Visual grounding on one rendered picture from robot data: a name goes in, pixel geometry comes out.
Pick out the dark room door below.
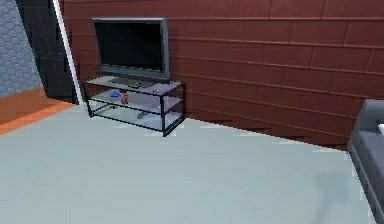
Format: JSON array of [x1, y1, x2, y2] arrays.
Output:
[[15, 0, 78, 103]]

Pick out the grey flat television set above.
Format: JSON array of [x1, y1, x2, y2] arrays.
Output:
[[91, 17, 172, 84]]

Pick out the black glass television stand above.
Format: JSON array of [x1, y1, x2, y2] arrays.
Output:
[[82, 75, 187, 138]]

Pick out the grey sofa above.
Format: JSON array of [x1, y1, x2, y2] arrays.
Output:
[[346, 98, 384, 224]]

